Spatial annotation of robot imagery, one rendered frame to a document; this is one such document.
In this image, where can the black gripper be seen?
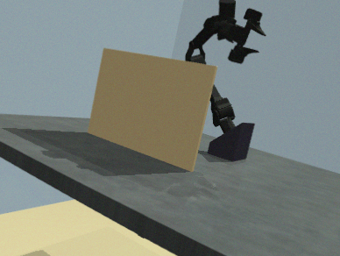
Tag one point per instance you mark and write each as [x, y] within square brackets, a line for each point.
[241, 34]

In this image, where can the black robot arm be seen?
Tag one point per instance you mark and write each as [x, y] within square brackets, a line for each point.
[224, 25]

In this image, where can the tan flat board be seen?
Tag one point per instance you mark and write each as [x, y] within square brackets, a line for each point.
[153, 105]

